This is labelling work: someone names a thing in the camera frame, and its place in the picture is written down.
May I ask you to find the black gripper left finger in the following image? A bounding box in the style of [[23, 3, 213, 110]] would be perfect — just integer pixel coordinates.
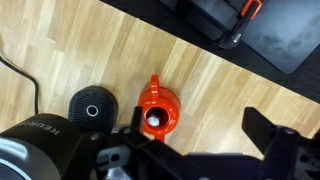
[[118, 106, 187, 180]]

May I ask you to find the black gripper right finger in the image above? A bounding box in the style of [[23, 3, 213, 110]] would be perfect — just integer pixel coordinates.
[[242, 107, 320, 180]]

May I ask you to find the black Keurig coffee maker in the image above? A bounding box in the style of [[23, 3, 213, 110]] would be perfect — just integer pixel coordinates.
[[0, 86, 118, 180]]

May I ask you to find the black perforated plate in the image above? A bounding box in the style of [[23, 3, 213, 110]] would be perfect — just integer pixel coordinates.
[[187, 0, 320, 73]]

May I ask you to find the black clamp with orange handle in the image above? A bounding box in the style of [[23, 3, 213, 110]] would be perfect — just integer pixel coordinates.
[[218, 0, 263, 49]]

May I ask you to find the black power cord with plug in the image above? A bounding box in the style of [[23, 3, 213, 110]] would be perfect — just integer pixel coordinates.
[[0, 54, 40, 115]]

